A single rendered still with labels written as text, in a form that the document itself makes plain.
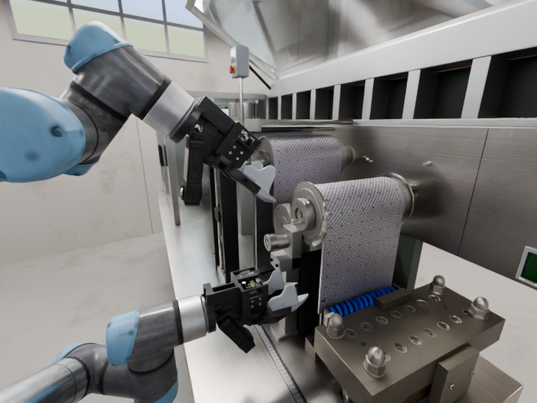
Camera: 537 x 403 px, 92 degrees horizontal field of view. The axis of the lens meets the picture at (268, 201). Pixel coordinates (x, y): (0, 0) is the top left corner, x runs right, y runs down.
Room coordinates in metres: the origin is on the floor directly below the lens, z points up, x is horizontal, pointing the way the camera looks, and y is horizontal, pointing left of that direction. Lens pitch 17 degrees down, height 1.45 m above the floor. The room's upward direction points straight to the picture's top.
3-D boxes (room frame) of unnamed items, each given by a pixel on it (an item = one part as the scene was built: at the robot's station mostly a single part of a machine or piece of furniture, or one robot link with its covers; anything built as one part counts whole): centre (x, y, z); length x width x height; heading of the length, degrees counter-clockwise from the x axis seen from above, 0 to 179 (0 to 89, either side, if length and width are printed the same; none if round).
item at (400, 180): (0.66, -0.32, 1.25); 0.15 x 0.01 x 0.15; 25
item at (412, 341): (0.46, -0.31, 1.00); 0.40 x 0.16 x 0.06; 115
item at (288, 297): (0.44, -0.04, 1.11); 0.09 x 0.03 x 0.06; 106
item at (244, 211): (1.25, 0.11, 1.19); 0.14 x 0.14 x 0.57
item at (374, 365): (0.35, -0.19, 1.05); 0.04 x 0.04 x 0.04
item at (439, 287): (0.57, -0.44, 1.05); 0.04 x 0.04 x 0.04
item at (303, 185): (0.55, -0.09, 1.25); 0.15 x 0.01 x 0.15; 25
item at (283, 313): (0.42, 0.00, 1.09); 0.09 x 0.05 x 0.02; 106
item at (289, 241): (0.57, -0.04, 1.05); 0.06 x 0.05 x 0.31; 115
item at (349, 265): (0.55, -0.22, 1.11); 0.23 x 0.01 x 0.18; 115
